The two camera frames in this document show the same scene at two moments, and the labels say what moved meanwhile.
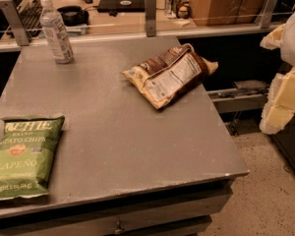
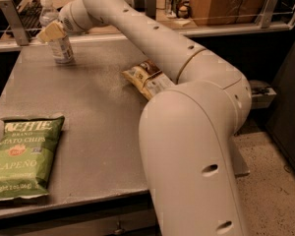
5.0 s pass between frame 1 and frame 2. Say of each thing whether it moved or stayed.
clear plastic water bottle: stayed
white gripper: moved
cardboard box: stayed
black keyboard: stayed
